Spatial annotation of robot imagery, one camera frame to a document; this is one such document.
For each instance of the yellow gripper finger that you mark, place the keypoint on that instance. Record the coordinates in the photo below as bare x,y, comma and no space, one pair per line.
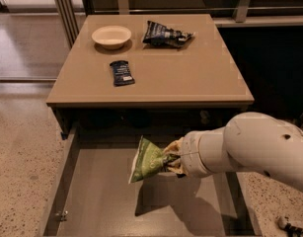
174,148
177,168

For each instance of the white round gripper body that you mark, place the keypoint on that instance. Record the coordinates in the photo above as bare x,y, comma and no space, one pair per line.
191,153

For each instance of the green jalapeno chip bag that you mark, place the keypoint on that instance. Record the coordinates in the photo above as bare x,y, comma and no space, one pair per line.
149,160

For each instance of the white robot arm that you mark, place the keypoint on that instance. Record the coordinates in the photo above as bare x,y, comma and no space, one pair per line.
249,142

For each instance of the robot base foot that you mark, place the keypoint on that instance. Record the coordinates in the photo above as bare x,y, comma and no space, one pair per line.
294,228

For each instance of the tan cabinet with top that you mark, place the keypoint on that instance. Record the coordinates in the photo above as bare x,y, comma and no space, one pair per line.
200,75

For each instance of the open grey top drawer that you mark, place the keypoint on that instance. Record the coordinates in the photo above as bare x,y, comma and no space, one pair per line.
92,196

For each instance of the dark blue chip bag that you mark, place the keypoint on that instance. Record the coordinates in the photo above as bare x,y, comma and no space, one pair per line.
158,34

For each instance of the small dark blue snack packet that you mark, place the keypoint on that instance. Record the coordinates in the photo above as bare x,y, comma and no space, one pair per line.
121,73

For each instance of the white paper bowl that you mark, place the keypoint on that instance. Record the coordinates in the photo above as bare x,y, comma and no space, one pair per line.
111,37

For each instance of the metal railing frame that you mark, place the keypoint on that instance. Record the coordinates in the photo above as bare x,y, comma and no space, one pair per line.
226,13

